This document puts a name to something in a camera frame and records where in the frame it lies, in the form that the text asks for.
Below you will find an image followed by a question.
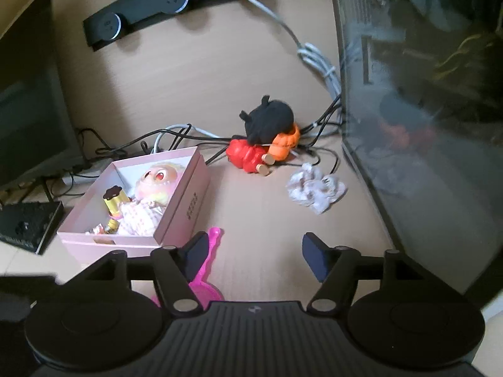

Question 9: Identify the black power strip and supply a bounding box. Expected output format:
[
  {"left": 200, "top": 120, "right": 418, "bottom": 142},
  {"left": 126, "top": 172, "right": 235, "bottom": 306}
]
[{"left": 82, "top": 0, "right": 327, "bottom": 52}]

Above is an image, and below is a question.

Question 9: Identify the pink plush doll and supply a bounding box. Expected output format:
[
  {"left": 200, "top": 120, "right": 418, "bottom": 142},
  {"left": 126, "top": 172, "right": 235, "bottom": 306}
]
[{"left": 116, "top": 161, "right": 185, "bottom": 236}]

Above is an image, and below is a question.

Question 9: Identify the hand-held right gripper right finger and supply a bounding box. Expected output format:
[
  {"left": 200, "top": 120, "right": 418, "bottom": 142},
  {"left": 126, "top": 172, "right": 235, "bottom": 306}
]
[{"left": 302, "top": 232, "right": 427, "bottom": 315}]

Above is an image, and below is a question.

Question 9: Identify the dark object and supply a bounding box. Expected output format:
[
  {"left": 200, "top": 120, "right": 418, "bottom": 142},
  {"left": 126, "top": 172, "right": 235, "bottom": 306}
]
[{"left": 0, "top": 275, "right": 56, "bottom": 377}]

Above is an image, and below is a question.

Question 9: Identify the grey cable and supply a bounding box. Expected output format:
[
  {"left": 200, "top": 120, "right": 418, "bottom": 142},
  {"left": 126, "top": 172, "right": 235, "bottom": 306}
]
[{"left": 151, "top": 123, "right": 221, "bottom": 154}]

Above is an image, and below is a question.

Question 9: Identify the black monitor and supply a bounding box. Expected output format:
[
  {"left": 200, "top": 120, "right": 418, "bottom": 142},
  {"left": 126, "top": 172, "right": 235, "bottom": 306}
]
[{"left": 0, "top": 0, "right": 85, "bottom": 191}]

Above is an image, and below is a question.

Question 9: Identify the white power strip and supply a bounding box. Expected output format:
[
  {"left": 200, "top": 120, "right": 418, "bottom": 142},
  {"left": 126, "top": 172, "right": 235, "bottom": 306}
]
[{"left": 61, "top": 163, "right": 108, "bottom": 187}]

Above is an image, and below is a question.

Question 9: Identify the yellow toy cup pink lid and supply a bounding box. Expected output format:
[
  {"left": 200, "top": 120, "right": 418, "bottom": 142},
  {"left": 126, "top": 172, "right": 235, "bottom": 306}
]
[{"left": 102, "top": 184, "right": 132, "bottom": 234}]

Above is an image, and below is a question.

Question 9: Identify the white cable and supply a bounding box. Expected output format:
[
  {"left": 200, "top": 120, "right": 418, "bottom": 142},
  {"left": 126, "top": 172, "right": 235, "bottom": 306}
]
[{"left": 230, "top": 0, "right": 342, "bottom": 103}]

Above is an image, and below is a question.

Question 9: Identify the black keyboard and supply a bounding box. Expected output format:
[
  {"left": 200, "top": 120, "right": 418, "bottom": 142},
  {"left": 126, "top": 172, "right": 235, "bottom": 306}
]
[{"left": 0, "top": 201, "right": 64, "bottom": 255}]

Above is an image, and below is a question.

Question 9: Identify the black and orange plush toy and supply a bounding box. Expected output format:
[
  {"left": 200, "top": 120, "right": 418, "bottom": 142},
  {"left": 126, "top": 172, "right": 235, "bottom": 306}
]
[{"left": 240, "top": 95, "right": 301, "bottom": 161}]

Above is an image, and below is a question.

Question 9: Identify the computer case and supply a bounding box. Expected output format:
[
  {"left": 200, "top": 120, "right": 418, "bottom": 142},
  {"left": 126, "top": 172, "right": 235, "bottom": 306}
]
[{"left": 328, "top": 0, "right": 503, "bottom": 311}]

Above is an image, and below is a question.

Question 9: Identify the white wrapper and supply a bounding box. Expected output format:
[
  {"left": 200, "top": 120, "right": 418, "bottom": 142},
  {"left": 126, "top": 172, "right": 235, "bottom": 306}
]
[{"left": 285, "top": 163, "right": 348, "bottom": 215}]

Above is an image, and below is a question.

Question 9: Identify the pink cardboard box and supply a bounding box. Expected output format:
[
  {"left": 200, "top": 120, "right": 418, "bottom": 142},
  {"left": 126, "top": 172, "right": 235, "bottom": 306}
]
[{"left": 57, "top": 146, "right": 211, "bottom": 264}]

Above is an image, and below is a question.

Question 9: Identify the black cable bundle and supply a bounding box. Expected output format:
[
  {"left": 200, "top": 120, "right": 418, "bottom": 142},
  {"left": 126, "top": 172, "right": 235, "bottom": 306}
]
[
  {"left": 275, "top": 94, "right": 346, "bottom": 173},
  {"left": 75, "top": 128, "right": 236, "bottom": 167}
]

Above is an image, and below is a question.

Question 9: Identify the red hooded figurine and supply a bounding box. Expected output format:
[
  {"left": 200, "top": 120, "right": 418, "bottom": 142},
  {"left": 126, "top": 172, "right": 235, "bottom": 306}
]
[{"left": 227, "top": 138, "right": 276, "bottom": 176}]

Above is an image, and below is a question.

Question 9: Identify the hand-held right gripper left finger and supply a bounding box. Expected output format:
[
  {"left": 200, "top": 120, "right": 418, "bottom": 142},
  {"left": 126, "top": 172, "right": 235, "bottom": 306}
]
[{"left": 71, "top": 232, "right": 209, "bottom": 317}]

